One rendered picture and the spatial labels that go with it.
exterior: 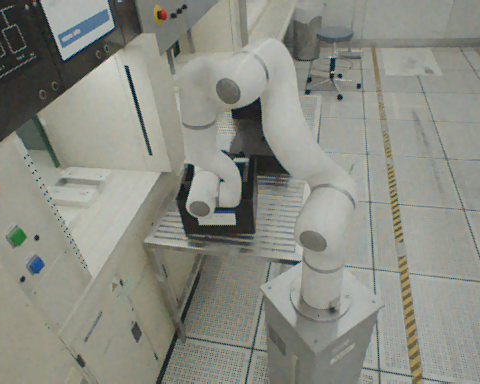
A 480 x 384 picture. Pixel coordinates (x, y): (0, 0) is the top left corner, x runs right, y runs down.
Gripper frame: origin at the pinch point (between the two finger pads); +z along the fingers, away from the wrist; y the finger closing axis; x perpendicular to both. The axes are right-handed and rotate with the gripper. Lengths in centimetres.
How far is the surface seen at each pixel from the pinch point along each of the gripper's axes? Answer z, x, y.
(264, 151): 27.8, -19.8, 16.4
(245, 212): -13.2, -18.4, 10.8
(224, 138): 2.9, 2.6, 3.8
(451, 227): 66, -106, 131
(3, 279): -65, 9, -38
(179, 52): 162, -19, -49
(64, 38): -16, 46, -31
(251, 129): 47, -20, 10
